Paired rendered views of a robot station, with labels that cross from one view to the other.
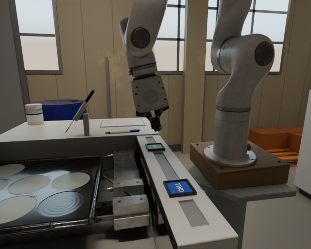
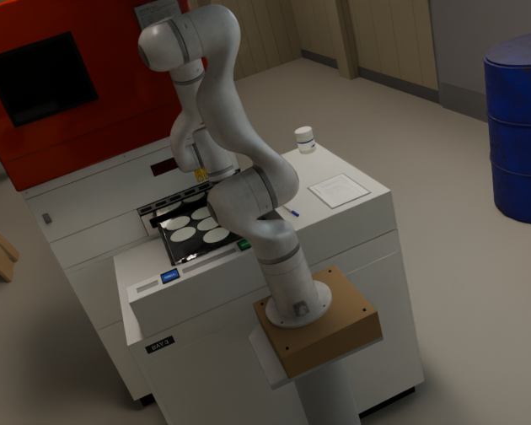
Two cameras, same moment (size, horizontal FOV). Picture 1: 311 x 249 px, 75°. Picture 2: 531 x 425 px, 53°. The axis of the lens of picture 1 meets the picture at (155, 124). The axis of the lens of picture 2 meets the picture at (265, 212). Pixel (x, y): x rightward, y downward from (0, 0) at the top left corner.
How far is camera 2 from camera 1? 1.74 m
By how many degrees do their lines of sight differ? 84
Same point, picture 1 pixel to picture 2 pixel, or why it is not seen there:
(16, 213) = (179, 238)
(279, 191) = (266, 369)
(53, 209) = (182, 247)
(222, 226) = (135, 297)
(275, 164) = (278, 345)
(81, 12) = not seen: outside the picture
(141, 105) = not seen: hidden behind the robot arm
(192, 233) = (131, 289)
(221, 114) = not seen: hidden behind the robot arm
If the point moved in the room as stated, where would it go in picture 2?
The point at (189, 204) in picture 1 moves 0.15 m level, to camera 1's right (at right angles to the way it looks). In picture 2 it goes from (156, 284) to (153, 314)
